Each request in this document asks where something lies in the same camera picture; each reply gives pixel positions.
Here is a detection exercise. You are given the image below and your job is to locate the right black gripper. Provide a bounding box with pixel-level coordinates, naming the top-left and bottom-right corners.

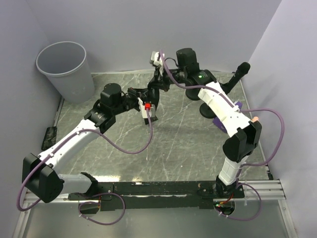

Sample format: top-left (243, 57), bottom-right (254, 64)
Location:
top-left (147, 63), bottom-right (187, 93)

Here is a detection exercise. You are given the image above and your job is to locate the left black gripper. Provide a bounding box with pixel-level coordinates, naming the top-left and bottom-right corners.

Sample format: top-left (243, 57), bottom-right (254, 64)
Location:
top-left (112, 87), bottom-right (150, 116)

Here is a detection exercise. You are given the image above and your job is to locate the black trash bag roll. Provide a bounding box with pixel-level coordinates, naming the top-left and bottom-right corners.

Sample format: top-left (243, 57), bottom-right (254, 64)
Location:
top-left (144, 88), bottom-right (159, 125)

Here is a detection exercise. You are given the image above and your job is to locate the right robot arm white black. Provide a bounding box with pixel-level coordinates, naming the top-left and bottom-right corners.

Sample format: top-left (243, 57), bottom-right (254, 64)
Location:
top-left (148, 48), bottom-right (262, 198)

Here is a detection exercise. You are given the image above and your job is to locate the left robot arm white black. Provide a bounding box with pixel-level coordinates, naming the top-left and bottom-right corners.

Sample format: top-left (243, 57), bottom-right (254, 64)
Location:
top-left (22, 83), bottom-right (153, 203)

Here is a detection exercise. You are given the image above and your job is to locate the grey plastic trash bin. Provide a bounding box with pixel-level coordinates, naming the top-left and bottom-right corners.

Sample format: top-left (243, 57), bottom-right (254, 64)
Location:
top-left (36, 41), bottom-right (95, 104)

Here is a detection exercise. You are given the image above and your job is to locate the purple microphone on stand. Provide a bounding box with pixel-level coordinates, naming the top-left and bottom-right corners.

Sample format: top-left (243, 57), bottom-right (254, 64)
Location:
top-left (185, 88), bottom-right (200, 101)

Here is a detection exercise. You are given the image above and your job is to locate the black microphone on stand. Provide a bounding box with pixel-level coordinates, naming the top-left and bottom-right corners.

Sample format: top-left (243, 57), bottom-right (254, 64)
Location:
top-left (200, 62), bottom-right (251, 119)

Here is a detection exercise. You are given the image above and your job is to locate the purple box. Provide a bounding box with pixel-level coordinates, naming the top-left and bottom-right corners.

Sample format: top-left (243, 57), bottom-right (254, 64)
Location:
top-left (212, 101), bottom-right (243, 133)

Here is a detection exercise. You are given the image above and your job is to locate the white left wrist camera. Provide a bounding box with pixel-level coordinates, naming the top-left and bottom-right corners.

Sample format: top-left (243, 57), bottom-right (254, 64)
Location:
top-left (137, 97), bottom-right (157, 119)

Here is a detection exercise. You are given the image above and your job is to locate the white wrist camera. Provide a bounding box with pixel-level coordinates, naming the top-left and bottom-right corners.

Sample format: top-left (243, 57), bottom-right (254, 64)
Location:
top-left (150, 51), bottom-right (164, 76)
top-left (137, 97), bottom-right (157, 119)

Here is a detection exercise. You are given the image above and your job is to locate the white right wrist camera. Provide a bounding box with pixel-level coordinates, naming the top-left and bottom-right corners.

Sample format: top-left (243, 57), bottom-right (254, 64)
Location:
top-left (150, 51), bottom-right (164, 76)

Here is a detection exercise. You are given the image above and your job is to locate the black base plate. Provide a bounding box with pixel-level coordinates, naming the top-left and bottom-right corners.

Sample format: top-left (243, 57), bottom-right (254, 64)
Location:
top-left (68, 180), bottom-right (245, 211)

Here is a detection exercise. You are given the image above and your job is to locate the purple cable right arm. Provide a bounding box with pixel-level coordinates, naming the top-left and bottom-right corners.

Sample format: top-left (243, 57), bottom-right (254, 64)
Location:
top-left (159, 49), bottom-right (285, 221)

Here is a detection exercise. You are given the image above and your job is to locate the aluminium rail frame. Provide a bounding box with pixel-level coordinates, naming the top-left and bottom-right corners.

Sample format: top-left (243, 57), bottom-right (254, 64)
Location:
top-left (13, 180), bottom-right (297, 238)

